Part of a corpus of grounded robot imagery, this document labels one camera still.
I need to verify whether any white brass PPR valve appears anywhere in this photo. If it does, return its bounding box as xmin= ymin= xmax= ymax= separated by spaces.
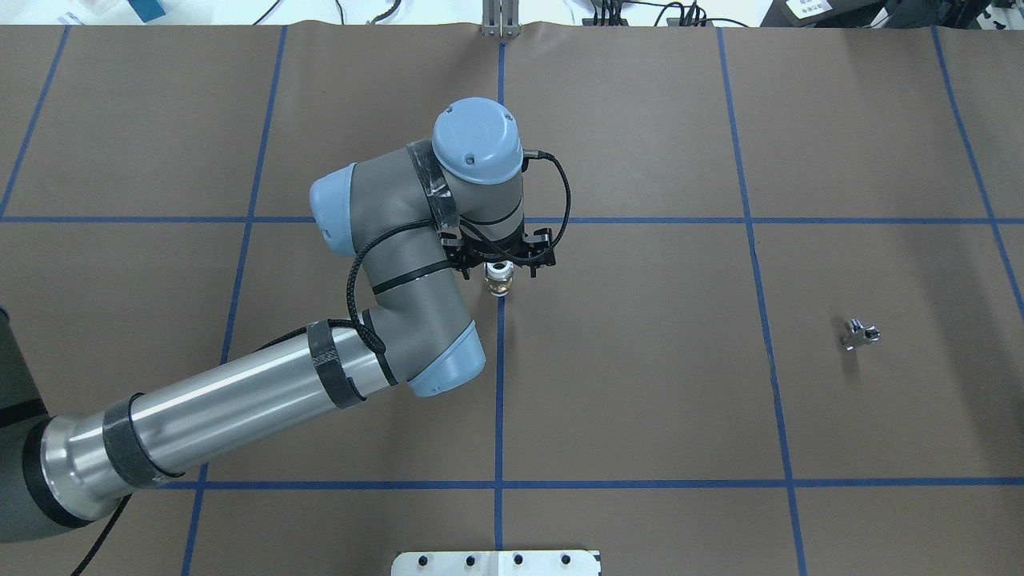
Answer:
xmin=484 ymin=260 xmax=515 ymax=298

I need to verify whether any small metal pipe fitting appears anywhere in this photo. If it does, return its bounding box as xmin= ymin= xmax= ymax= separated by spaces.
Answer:
xmin=840 ymin=318 xmax=881 ymax=351

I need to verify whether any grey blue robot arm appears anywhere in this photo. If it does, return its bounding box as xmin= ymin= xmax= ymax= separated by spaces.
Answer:
xmin=2 ymin=96 xmax=530 ymax=543

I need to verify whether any brown paper table mat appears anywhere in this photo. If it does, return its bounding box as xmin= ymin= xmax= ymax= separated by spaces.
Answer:
xmin=2 ymin=22 xmax=1022 ymax=575

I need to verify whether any blue wooden block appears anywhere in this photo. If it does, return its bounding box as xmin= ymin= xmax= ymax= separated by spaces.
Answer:
xmin=127 ymin=0 xmax=167 ymax=23

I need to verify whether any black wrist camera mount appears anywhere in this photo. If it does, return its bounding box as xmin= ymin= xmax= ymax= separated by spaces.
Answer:
xmin=439 ymin=227 xmax=557 ymax=280

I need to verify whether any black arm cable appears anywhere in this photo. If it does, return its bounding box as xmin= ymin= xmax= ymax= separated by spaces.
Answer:
xmin=344 ymin=150 xmax=572 ymax=356

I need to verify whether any aluminium frame post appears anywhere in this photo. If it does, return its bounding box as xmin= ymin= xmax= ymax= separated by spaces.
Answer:
xmin=480 ymin=0 xmax=522 ymax=40

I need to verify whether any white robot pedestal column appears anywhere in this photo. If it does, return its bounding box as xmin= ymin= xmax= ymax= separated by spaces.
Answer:
xmin=390 ymin=550 xmax=602 ymax=575

